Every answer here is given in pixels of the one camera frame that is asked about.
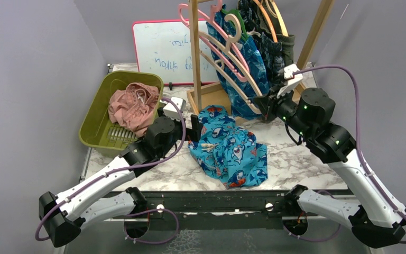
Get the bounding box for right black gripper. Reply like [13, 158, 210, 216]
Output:
[254, 82, 312, 139]

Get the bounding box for blue leaf print shorts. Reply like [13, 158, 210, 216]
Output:
[214, 4, 270, 120]

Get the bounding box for blue shark print shorts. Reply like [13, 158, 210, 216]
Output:
[188, 105, 268, 189]

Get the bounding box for pink shorts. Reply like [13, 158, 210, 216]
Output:
[108, 83, 160, 138]

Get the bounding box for green plastic hanger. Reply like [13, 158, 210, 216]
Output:
[221, 8, 250, 42]

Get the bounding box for pink plastic hanger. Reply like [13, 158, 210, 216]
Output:
[197, 1, 249, 82]

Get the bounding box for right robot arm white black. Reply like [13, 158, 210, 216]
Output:
[253, 88, 406, 248]

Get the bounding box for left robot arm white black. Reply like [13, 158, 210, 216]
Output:
[35, 115, 203, 248]

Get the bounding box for dark blue patterned shorts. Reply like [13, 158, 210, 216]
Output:
[237, 0, 284, 87]

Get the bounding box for beige wooden hanger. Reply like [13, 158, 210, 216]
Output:
[265, 0, 289, 37]

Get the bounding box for dark olive shorts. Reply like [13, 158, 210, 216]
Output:
[263, 1, 295, 66]

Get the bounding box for orange wooden hanger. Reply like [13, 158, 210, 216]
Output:
[253, 0, 278, 43]

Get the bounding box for wooden clothes rack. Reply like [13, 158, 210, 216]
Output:
[187, 1, 335, 114]

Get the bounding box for red framed whiteboard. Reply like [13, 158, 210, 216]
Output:
[132, 19, 221, 86]

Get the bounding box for olive green plastic basket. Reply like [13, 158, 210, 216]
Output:
[79, 70, 164, 157]

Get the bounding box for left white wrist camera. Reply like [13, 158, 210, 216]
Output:
[160, 97, 186, 121]

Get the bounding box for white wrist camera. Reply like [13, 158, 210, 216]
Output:
[277, 63, 303, 98]
[160, 97, 186, 121]

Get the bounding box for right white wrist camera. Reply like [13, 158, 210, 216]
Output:
[277, 63, 303, 98]

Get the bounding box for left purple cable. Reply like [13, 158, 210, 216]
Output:
[34, 97, 188, 246]

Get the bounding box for purple cable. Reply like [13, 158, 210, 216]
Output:
[283, 64, 406, 244]
[34, 97, 188, 246]

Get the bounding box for black metal base rail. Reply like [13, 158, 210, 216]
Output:
[54, 189, 365, 254]

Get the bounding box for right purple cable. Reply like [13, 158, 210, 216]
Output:
[283, 64, 406, 244]

